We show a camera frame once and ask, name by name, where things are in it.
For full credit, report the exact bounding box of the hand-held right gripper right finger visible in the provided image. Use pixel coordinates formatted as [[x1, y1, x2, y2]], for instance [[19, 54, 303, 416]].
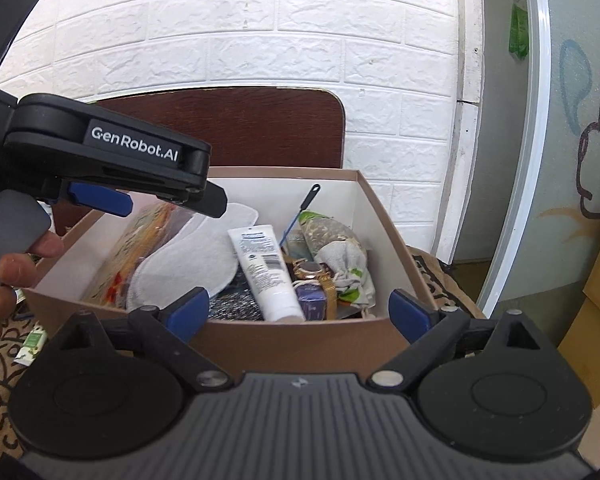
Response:
[[369, 289, 552, 394]]

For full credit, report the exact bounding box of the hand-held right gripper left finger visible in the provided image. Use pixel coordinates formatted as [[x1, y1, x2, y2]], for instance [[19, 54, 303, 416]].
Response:
[[47, 286, 235, 392]]

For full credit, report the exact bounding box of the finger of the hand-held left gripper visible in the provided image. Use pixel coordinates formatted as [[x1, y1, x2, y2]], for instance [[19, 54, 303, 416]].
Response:
[[152, 180, 229, 219], [66, 182, 134, 217]]

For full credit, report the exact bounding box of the white insoles pair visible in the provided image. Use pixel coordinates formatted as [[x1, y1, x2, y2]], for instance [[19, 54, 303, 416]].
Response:
[[126, 202, 259, 312]]

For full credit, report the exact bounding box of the brown cardboard box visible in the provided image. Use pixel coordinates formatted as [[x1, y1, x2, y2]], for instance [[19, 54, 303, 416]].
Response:
[[24, 166, 443, 378]]

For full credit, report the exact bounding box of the person's left hand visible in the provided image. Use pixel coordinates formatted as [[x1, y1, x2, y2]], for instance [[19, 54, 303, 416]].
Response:
[[0, 232, 66, 350]]

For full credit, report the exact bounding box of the dark glittery pouch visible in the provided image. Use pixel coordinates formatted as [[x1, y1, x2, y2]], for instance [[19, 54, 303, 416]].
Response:
[[209, 270, 267, 322]]

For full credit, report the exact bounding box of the printed plastic packet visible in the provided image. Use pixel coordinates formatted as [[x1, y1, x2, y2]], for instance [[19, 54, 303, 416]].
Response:
[[86, 199, 192, 307]]

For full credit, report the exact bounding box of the white green cloth pouch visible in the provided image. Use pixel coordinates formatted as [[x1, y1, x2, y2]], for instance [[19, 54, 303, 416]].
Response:
[[320, 240, 377, 312]]

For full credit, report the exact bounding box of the white cream tube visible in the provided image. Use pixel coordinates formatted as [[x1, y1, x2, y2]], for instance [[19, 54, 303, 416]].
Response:
[[227, 225, 306, 324]]

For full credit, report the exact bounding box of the brown wooden headboard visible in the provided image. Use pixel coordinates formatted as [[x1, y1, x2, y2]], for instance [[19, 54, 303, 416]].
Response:
[[50, 86, 346, 236]]

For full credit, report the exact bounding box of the purple small box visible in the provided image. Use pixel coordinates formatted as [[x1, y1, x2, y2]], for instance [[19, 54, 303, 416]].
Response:
[[293, 282, 329, 322]]

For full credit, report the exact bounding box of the gold wrist watch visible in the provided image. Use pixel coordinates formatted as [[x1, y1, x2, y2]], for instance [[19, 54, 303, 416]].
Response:
[[292, 257, 339, 319]]

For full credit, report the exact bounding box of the green white tube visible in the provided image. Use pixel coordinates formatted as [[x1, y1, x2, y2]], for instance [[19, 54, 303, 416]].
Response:
[[14, 325, 49, 367]]

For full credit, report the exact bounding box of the letter printed blanket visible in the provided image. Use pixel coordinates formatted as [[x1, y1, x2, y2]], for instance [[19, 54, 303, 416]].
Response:
[[0, 245, 487, 466]]

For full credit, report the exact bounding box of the green hanging bag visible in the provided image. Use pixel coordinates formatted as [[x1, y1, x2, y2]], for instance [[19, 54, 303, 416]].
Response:
[[508, 2, 530, 62]]

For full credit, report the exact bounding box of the blue handled brush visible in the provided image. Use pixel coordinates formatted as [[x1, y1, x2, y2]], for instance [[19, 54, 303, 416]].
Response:
[[279, 183, 322, 252]]

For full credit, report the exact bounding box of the white door frame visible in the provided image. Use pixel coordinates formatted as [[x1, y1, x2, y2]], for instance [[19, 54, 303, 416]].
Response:
[[476, 0, 554, 319]]

